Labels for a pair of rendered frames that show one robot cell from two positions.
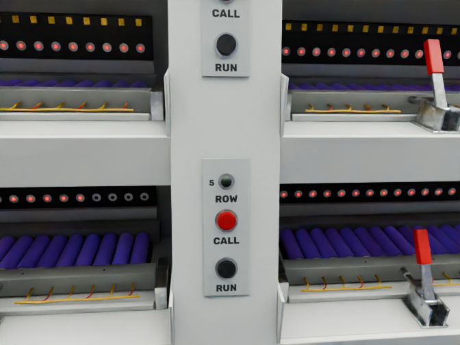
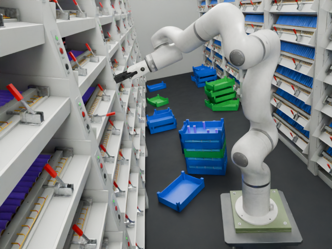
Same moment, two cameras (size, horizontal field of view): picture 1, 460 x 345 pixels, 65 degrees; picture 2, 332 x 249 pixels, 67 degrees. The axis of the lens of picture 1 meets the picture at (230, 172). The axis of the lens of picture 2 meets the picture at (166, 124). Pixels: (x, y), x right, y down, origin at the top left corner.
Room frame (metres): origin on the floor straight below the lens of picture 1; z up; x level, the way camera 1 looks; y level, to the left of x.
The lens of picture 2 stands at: (-0.07, 1.40, 1.24)
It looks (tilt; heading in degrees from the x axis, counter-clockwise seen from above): 25 degrees down; 276
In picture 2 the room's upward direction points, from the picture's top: 11 degrees counter-clockwise
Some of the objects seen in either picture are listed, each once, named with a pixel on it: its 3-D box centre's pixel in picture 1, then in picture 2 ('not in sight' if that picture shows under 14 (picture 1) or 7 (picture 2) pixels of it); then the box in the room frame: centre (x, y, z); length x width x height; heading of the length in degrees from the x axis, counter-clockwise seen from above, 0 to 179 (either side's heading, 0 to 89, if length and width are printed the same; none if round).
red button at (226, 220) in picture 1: (226, 220); not in sight; (0.31, 0.00, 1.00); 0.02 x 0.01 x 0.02; 95
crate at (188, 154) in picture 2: not in sight; (205, 146); (-0.17, -0.34, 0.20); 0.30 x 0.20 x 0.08; 163
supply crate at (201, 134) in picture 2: not in sight; (202, 128); (-0.17, -0.34, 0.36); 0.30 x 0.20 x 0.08; 163
